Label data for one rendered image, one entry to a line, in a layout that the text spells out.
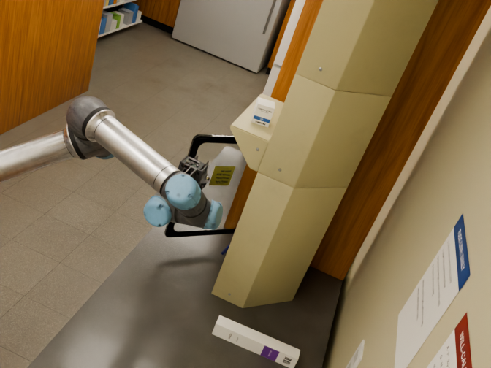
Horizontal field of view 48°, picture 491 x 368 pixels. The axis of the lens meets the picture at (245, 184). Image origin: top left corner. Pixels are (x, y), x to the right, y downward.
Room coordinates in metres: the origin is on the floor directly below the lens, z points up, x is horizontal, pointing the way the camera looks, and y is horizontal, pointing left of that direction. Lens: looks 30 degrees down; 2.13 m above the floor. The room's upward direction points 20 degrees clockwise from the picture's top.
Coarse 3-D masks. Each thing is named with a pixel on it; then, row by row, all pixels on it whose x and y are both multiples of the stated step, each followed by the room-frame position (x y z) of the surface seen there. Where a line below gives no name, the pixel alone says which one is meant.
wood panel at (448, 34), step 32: (320, 0) 1.72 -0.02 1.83; (448, 0) 1.68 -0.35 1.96; (480, 0) 1.67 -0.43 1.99; (448, 32) 1.68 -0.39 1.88; (288, 64) 1.73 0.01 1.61; (416, 64) 1.68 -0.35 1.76; (448, 64) 1.67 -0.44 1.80; (416, 96) 1.68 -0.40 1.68; (384, 128) 1.68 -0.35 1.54; (416, 128) 1.67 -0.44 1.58; (384, 160) 1.68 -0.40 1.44; (352, 192) 1.68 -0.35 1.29; (384, 192) 1.67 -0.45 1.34; (352, 224) 1.68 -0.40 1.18; (320, 256) 1.68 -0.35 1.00; (352, 256) 1.67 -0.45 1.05
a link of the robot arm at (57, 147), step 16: (32, 144) 1.29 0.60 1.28; (48, 144) 1.29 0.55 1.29; (64, 144) 1.30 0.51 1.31; (80, 144) 1.29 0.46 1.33; (96, 144) 1.29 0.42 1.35; (0, 160) 1.25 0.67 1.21; (16, 160) 1.26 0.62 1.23; (32, 160) 1.27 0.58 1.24; (48, 160) 1.28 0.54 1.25; (64, 160) 1.31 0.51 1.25; (0, 176) 1.24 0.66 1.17; (16, 176) 1.27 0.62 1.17
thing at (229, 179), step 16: (208, 144) 1.50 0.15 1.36; (224, 144) 1.54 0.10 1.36; (208, 160) 1.52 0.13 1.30; (224, 160) 1.55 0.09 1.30; (240, 160) 1.59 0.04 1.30; (208, 176) 1.53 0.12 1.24; (224, 176) 1.56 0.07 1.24; (240, 176) 1.60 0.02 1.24; (208, 192) 1.54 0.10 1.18; (224, 192) 1.58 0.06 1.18; (240, 192) 1.61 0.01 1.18; (224, 208) 1.59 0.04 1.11; (240, 208) 1.63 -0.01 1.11; (176, 224) 1.49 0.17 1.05; (224, 224) 1.60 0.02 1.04
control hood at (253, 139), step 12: (264, 96) 1.66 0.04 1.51; (252, 108) 1.53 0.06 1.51; (276, 108) 1.60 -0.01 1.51; (240, 120) 1.42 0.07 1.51; (276, 120) 1.51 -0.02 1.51; (240, 132) 1.36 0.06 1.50; (252, 132) 1.37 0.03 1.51; (264, 132) 1.40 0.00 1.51; (240, 144) 1.36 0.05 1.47; (252, 144) 1.36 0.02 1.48; (264, 144) 1.35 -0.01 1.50; (252, 156) 1.35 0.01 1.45; (252, 168) 1.35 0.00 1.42
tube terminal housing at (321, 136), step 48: (288, 96) 1.35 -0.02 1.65; (336, 96) 1.34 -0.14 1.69; (384, 96) 1.44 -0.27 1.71; (288, 144) 1.34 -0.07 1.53; (336, 144) 1.39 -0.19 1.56; (288, 192) 1.34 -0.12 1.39; (336, 192) 1.44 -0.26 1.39; (240, 240) 1.35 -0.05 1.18; (288, 240) 1.38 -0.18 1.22; (240, 288) 1.34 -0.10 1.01; (288, 288) 1.43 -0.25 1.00
